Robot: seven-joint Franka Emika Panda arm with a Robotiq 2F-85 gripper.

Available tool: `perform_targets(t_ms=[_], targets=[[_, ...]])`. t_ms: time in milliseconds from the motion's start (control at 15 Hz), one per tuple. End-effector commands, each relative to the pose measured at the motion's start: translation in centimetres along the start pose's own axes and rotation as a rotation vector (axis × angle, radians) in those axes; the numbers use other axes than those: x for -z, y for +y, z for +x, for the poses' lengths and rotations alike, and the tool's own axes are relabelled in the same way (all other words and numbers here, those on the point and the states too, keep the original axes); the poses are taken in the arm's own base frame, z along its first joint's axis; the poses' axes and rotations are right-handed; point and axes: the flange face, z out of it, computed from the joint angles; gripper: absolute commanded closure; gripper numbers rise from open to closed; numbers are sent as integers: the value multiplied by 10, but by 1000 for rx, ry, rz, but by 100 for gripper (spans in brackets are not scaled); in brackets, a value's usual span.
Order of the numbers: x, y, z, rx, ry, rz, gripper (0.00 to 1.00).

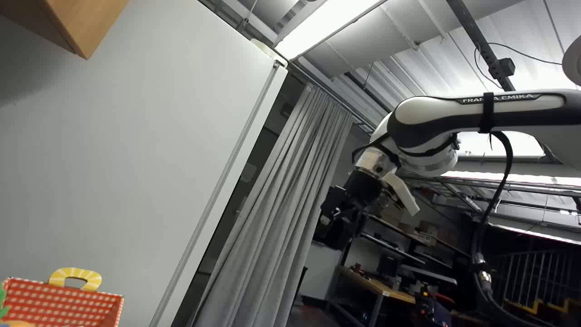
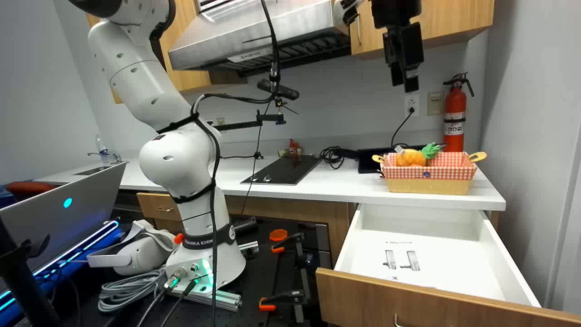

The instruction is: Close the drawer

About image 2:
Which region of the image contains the orange black clamp upper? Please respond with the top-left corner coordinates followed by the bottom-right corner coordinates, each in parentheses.
top-left (268, 229), bottom-right (304, 254)

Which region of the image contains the grey open laptop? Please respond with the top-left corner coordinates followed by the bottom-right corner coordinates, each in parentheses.
top-left (0, 164), bottom-right (125, 265)

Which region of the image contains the small red brown figurine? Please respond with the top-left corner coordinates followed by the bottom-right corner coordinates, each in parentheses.
top-left (284, 140), bottom-right (303, 160)

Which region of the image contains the white wooden-front drawer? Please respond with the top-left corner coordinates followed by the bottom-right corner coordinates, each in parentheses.
top-left (315, 205), bottom-right (581, 327)

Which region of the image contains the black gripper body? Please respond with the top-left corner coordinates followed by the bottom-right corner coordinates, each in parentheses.
top-left (372, 0), bottom-right (421, 29)

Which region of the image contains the black induction cooktop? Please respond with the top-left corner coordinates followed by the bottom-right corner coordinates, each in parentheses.
top-left (244, 155), bottom-right (319, 185)

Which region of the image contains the steel range hood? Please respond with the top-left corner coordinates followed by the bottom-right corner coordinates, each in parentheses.
top-left (177, 0), bottom-right (350, 76)

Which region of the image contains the grey coiled cable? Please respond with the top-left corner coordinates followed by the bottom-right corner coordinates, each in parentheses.
top-left (96, 269), bottom-right (166, 314)

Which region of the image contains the yellow pineapple toy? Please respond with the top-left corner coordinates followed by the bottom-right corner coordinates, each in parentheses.
top-left (395, 142), bottom-right (441, 167)

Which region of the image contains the white VR headset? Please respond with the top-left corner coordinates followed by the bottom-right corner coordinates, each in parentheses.
top-left (86, 220), bottom-right (174, 276)

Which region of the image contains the orange black clamp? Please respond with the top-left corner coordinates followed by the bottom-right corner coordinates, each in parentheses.
top-left (268, 229), bottom-right (304, 254)
top-left (257, 291), bottom-right (303, 313)

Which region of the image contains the white wall outlet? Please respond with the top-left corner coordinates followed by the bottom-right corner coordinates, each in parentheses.
top-left (404, 93), bottom-right (419, 115)

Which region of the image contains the black camera on stand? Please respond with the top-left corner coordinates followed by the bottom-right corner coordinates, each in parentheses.
top-left (217, 80), bottom-right (299, 131)

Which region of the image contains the beige wall switch plate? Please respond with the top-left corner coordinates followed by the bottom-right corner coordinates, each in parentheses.
top-left (426, 91), bottom-right (442, 116)

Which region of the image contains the chrome sink faucet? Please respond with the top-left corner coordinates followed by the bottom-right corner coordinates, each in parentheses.
top-left (86, 135), bottom-right (121, 164)

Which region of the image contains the checkered wicker basket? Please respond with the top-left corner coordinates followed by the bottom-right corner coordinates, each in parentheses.
top-left (372, 151), bottom-right (486, 195)

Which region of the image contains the red fire extinguisher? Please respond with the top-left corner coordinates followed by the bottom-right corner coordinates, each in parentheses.
top-left (442, 73), bottom-right (471, 153)

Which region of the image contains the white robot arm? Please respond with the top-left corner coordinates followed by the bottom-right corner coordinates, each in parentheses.
top-left (68, 0), bottom-right (244, 287)

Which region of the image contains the wooden upper cabinet right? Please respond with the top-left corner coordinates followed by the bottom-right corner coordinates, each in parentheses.
top-left (350, 0), bottom-right (493, 56)

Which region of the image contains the orange black clamp lower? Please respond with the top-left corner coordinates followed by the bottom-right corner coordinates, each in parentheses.
top-left (257, 291), bottom-right (303, 313)

